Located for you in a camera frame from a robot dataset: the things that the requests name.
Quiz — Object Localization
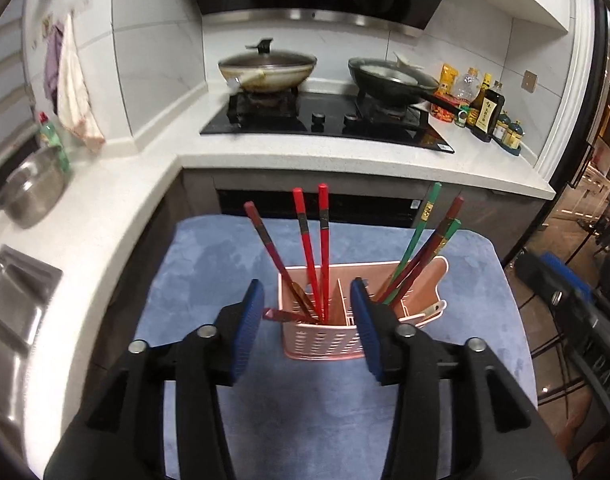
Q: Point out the dark soy sauce bottle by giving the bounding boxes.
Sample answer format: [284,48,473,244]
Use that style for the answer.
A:
[470,80,506,142]

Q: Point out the pink utensil basket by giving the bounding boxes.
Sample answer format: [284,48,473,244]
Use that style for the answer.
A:
[277,256,449,361]

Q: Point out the blue plush mat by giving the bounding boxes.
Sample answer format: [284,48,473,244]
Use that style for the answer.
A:
[135,215,541,480]

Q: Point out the white hanging towel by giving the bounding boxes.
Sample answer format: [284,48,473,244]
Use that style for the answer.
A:
[56,12,106,153]

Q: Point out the black frying pan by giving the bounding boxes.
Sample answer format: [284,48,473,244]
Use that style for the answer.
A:
[347,52,461,116]

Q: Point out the bright red chopstick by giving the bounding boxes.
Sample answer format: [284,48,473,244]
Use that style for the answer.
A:
[292,188,323,322]
[318,183,331,324]

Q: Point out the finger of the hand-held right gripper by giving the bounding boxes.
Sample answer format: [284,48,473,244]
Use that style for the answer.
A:
[515,252,593,306]

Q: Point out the steel sink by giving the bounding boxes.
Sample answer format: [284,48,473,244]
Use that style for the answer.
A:
[0,245,64,356]

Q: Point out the steel pot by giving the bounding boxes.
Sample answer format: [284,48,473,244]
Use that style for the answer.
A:
[0,146,68,228]

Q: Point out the maroon chopstick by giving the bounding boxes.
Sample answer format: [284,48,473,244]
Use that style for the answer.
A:
[377,240,443,306]
[377,196,465,305]

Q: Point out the dark red chopstick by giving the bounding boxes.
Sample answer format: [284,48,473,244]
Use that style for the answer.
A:
[263,308,317,324]
[243,201,320,322]

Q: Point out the red seasoning packet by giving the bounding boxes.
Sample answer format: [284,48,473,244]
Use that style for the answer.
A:
[430,92,461,123]

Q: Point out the green chopstick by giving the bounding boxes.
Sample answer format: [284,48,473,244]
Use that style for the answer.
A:
[382,182,443,302]
[383,218,462,307]

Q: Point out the clear oil bottle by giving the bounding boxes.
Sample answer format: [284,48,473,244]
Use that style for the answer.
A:
[452,66,481,103]

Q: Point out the black gas stove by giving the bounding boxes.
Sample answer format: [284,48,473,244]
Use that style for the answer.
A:
[200,91,456,155]

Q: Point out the wok with glass lid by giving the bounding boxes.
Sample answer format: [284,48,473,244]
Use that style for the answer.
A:
[218,37,318,95]

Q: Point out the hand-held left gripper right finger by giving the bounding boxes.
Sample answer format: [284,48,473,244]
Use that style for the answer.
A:
[349,276,571,480]

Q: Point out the purple hanging cloth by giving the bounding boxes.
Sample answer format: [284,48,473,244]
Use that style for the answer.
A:
[42,25,66,103]

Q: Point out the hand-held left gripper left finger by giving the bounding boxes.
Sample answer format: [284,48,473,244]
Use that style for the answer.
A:
[45,279,266,480]

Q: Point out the small dark seasoning jar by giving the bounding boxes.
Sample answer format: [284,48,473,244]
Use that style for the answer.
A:
[505,120,525,153]
[492,110,511,143]

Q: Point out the green dish soap bottle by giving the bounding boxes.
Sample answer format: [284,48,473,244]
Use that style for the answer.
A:
[37,112,72,171]

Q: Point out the yellow seasoning packet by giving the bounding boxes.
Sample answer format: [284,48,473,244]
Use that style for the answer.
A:
[437,63,458,96]

